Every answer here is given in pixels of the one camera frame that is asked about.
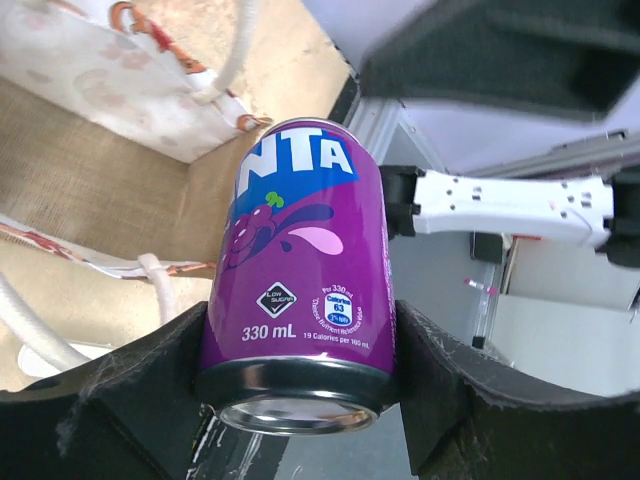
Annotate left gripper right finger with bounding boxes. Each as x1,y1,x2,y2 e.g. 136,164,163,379
396,301,639,479

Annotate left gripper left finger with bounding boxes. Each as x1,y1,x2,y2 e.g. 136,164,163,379
1,302,206,479

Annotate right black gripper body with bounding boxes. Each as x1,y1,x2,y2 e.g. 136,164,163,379
359,1,639,122

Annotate canvas bag with cat print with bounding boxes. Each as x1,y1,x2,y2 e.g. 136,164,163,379
0,0,274,374

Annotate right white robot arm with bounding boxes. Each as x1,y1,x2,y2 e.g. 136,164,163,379
359,1,639,268

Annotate white oblong plastic case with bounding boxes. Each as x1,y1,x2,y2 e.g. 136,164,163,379
17,342,114,379

